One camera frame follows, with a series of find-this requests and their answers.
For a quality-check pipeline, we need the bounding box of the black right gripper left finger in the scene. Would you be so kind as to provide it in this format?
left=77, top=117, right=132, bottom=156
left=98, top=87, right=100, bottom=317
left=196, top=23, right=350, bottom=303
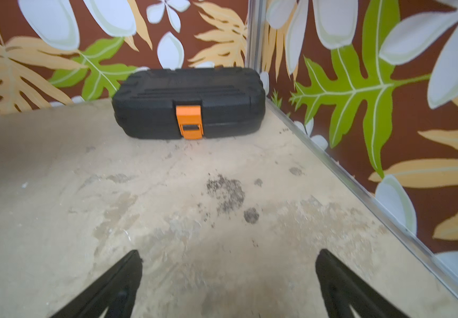
left=53, top=250, right=143, bottom=317

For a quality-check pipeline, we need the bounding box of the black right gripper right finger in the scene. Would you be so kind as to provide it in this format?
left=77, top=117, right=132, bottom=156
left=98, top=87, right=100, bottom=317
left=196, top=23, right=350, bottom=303
left=315, top=249, right=408, bottom=318

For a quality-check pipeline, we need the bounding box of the black plastic tool case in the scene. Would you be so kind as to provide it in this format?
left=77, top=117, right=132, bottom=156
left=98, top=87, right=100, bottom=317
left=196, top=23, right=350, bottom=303
left=112, top=67, right=266, bottom=140

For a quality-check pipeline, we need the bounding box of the aluminium frame post right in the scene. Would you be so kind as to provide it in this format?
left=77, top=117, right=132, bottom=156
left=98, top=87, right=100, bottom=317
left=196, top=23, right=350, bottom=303
left=245, top=0, right=267, bottom=73

